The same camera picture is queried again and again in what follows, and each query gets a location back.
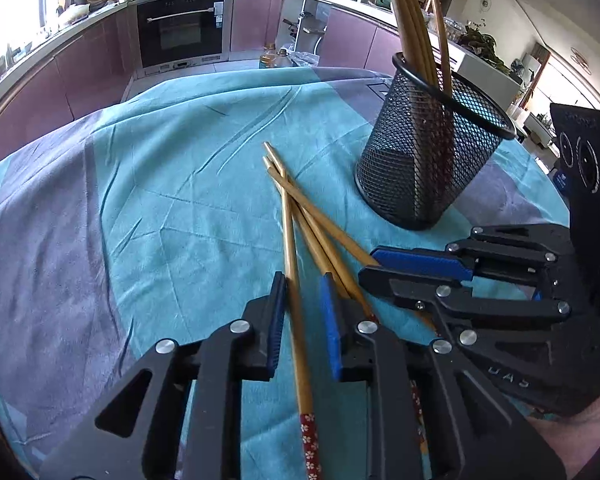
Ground black integrated stove oven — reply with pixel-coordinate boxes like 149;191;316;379
135;0;231;69

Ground white kitchen countertop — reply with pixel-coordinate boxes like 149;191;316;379
0;0;526;126

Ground pink base cabinets long run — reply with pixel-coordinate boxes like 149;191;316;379
0;0;141;136

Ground red-ended bamboo chopstick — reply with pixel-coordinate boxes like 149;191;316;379
275;175;377;322
262;155;325;480
263;141;383;267
267;160;428;461

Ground black mesh utensil holder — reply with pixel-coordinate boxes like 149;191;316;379
355;52;517;231

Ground teal and purple tablecloth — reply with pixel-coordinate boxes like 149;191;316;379
0;65;571;480

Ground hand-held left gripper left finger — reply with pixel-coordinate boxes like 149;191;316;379
40;271;288;480

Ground green potted plant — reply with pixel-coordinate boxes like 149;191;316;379
457;19;511;74

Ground person's right forearm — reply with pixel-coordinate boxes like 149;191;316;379
527;390;600;480

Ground pink base cabinets with shelf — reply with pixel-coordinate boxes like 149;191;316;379
228;0;461;72

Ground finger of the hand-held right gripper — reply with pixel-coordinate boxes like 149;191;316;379
371;224;575;287
357;265;575;350

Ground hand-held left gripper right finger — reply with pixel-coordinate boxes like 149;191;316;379
319;272;568;480

